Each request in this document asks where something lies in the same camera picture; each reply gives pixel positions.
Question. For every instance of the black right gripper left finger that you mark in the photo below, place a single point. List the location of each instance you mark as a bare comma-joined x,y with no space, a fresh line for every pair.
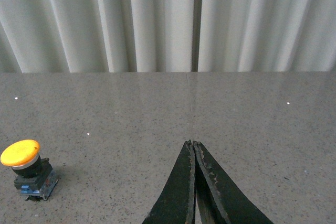
176,203

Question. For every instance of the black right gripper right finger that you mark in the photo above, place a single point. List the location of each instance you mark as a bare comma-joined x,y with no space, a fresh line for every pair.
219,198

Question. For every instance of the yellow mushroom push button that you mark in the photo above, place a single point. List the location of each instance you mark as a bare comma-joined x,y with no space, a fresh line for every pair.
35,176

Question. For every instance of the white pleated curtain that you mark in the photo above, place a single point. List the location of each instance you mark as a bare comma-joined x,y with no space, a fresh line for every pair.
167,35

